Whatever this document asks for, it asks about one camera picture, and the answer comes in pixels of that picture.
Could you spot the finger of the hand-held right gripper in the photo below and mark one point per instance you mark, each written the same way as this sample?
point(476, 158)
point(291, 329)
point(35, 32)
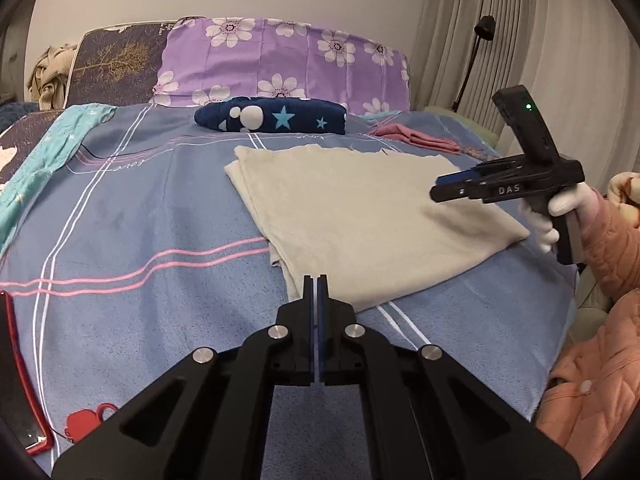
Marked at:
point(452, 192)
point(457, 177)

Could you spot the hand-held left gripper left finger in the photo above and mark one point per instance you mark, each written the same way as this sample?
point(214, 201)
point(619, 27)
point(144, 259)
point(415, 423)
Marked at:
point(309, 290)

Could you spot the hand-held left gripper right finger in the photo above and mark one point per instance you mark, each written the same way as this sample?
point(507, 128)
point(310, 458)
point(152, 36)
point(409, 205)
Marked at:
point(324, 290)

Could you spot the beige long-sleeve shirt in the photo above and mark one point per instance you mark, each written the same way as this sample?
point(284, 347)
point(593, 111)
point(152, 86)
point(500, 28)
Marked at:
point(360, 210)

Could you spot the person's right forearm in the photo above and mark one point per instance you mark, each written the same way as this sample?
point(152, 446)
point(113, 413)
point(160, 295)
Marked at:
point(610, 245)

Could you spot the person's right hand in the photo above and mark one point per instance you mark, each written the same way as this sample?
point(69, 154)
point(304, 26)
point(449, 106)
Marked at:
point(560, 205)

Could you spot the floral folded garment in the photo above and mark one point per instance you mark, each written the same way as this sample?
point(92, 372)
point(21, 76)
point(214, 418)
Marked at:
point(475, 152)

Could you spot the pink folded garment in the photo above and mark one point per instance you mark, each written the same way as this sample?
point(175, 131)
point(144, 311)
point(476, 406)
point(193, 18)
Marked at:
point(415, 135)

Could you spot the green pillow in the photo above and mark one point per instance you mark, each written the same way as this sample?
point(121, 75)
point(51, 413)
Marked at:
point(450, 112)

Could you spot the pale pleated curtain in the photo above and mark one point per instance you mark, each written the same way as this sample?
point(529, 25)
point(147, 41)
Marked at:
point(550, 35)

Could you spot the black floor lamp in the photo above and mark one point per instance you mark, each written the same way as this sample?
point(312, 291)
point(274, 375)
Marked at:
point(484, 27)

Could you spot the navy star-patterned pillow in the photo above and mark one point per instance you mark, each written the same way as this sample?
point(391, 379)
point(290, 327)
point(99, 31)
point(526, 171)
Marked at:
point(300, 115)

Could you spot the blue plaid bedsheet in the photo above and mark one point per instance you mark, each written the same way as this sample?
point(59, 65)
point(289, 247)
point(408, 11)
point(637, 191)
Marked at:
point(150, 220)

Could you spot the purple floral pillow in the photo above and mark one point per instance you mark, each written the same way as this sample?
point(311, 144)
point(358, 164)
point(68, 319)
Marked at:
point(280, 55)

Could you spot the person's pink quilted jacket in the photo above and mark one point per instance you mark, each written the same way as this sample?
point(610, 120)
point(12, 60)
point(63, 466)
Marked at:
point(595, 375)

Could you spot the teal printed cloth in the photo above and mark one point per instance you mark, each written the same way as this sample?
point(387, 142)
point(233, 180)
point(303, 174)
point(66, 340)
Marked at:
point(55, 145)

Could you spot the dark tree-print cushion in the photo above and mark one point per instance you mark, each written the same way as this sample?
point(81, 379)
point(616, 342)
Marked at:
point(115, 60)

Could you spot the red-cased phone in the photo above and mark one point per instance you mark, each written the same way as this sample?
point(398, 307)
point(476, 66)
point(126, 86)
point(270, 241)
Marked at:
point(15, 395)

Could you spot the dark printed quilt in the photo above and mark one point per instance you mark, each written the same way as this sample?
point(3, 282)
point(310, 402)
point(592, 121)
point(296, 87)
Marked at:
point(25, 135)

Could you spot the beige knit garment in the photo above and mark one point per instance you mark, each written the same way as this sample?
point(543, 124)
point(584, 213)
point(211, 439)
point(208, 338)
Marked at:
point(50, 75)

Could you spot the blue-grey knit blanket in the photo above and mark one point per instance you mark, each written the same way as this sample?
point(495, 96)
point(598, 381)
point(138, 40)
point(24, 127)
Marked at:
point(15, 112)

